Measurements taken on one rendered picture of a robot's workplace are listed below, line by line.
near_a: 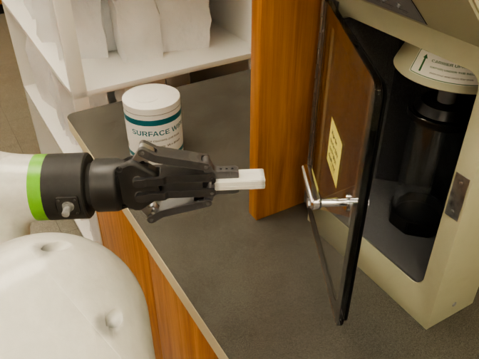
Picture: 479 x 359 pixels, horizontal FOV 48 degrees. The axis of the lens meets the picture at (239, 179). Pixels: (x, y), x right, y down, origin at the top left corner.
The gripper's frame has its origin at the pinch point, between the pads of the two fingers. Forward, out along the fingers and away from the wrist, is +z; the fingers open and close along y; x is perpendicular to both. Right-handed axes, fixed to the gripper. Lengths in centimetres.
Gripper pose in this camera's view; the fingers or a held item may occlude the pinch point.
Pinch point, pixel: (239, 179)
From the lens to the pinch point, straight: 74.7
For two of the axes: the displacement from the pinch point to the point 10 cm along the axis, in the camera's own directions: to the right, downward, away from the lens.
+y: -0.1, -8.1, -5.8
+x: -0.5, -5.8, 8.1
